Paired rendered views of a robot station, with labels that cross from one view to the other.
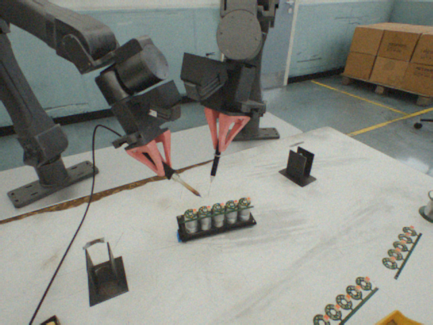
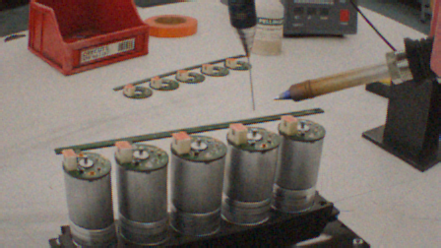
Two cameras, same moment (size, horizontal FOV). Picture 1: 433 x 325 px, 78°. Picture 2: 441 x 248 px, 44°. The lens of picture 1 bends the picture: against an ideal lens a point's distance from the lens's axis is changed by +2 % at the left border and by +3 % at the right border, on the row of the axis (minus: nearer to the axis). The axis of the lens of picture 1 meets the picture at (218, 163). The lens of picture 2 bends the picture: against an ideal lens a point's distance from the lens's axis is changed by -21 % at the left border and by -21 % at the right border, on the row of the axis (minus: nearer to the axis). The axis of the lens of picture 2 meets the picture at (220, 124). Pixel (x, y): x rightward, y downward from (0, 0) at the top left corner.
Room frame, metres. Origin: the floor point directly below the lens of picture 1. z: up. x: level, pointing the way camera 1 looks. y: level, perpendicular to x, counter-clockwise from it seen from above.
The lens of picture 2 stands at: (0.65, -0.05, 0.94)
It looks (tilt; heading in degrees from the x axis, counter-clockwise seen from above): 24 degrees down; 167
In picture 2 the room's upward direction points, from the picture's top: 4 degrees clockwise
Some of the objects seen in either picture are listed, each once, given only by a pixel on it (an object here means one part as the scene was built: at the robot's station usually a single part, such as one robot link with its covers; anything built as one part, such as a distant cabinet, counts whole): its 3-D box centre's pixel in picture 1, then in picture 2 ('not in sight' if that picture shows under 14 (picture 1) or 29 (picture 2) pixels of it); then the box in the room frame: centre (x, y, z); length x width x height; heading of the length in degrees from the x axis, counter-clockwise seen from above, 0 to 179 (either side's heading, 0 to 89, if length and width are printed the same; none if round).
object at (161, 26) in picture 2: not in sight; (169, 25); (-0.02, 0.04, 0.76); 0.06 x 0.06 x 0.01
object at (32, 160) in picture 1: (45, 148); not in sight; (0.54, 0.41, 0.85); 0.09 x 0.06 x 0.06; 162
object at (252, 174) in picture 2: (205, 219); (248, 184); (0.37, 0.03, 0.79); 0.02 x 0.02 x 0.05
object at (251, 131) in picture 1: (249, 124); not in sight; (0.81, -0.11, 0.79); 0.20 x 0.07 x 0.08; 95
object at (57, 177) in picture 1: (51, 170); not in sight; (0.54, 0.42, 0.79); 0.20 x 0.07 x 0.08; 137
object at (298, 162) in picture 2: (191, 222); (295, 173); (0.37, 0.05, 0.79); 0.02 x 0.02 x 0.05
